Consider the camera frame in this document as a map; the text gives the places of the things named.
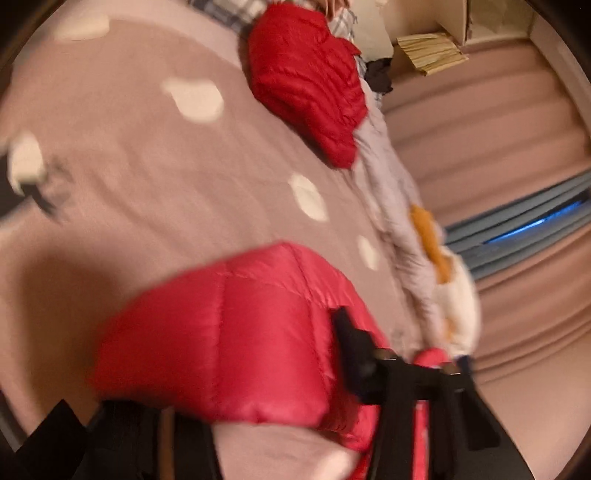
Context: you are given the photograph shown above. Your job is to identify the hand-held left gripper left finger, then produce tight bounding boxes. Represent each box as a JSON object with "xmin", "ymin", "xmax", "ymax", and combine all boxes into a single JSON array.
[{"xmin": 85, "ymin": 401, "xmax": 223, "ymax": 480}]

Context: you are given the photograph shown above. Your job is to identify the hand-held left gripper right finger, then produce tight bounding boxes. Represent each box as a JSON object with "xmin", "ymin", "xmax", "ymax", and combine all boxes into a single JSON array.
[{"xmin": 330, "ymin": 307, "xmax": 502, "ymax": 480}]

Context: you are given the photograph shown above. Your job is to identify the pink-red puffer jacket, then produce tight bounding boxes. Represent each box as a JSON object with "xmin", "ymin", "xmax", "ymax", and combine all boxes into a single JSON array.
[{"xmin": 90, "ymin": 241, "xmax": 462, "ymax": 480}]

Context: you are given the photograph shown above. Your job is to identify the white and orange plush blanket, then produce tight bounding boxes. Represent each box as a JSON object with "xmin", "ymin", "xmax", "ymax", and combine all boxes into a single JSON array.
[{"xmin": 410, "ymin": 203, "xmax": 482, "ymax": 358}]

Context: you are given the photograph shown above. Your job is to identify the blue curtain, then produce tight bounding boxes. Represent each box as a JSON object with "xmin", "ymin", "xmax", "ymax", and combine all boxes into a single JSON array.
[{"xmin": 444, "ymin": 172, "xmax": 591, "ymax": 280}]

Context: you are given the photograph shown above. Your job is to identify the dotted taupe duvet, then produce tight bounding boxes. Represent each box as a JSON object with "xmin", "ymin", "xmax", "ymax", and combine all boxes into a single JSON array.
[{"xmin": 0, "ymin": 16, "xmax": 426, "ymax": 480}]

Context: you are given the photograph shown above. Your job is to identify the pink curtain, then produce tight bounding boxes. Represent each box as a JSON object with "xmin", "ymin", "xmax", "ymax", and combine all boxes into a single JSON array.
[{"xmin": 382, "ymin": 34, "xmax": 591, "ymax": 480}]

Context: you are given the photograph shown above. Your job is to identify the dark red quilted jacket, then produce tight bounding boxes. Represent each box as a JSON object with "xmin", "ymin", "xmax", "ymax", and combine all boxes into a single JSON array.
[{"xmin": 248, "ymin": 4, "xmax": 369, "ymax": 169}]

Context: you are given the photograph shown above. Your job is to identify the black cloth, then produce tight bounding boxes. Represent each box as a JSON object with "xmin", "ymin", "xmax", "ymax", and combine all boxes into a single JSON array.
[{"xmin": 365, "ymin": 58, "xmax": 394, "ymax": 93}]

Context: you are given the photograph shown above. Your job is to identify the stack of yellowish papers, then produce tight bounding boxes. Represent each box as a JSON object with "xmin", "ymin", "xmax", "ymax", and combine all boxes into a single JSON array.
[{"xmin": 397, "ymin": 32, "xmax": 469, "ymax": 77}]

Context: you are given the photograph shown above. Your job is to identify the white shelf unit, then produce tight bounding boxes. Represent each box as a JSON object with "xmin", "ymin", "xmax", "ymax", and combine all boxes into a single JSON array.
[{"xmin": 374, "ymin": 0, "xmax": 539, "ymax": 49}]

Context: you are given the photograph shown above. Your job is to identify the plaid cloth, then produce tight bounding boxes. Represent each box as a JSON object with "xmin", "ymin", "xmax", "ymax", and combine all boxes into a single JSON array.
[{"xmin": 191, "ymin": 0, "xmax": 386, "ymax": 109}]

